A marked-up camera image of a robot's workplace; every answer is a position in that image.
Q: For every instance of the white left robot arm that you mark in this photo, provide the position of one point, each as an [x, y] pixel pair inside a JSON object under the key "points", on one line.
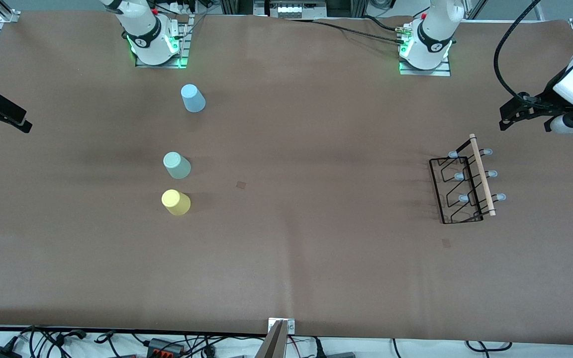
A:
{"points": [[433, 35]]}

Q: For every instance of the light blue plastic cup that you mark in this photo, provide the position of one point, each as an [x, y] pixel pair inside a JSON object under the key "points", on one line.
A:
{"points": [[193, 98]]}

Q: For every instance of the black orange connector box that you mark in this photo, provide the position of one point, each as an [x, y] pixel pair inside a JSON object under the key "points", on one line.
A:
{"points": [[164, 346]]}

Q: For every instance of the black power adapter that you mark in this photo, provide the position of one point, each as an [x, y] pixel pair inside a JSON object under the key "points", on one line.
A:
{"points": [[0, 353]]}

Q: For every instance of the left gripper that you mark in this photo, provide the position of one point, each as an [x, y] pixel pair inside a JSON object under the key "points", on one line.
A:
{"points": [[546, 101]]}

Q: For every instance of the brown table cover sheet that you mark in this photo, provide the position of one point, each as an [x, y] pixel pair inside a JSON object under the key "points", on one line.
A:
{"points": [[316, 273]]}

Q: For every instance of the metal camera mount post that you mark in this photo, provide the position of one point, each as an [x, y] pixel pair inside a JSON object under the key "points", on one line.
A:
{"points": [[274, 345]]}

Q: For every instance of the mint green plastic cup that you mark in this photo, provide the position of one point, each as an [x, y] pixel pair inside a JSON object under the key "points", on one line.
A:
{"points": [[177, 166]]}

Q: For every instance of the yellow plastic cup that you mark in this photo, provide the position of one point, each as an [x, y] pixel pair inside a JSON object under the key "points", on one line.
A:
{"points": [[176, 203]]}

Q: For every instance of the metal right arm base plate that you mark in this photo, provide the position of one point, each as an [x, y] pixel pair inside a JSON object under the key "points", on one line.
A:
{"points": [[183, 40]]}

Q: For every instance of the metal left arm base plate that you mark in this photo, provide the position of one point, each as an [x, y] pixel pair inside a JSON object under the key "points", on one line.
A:
{"points": [[426, 72]]}

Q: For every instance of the white power strip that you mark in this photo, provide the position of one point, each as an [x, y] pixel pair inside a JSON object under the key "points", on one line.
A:
{"points": [[182, 7]]}

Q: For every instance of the grey electrical terminal block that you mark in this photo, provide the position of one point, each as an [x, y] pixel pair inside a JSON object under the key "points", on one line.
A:
{"points": [[290, 9]]}

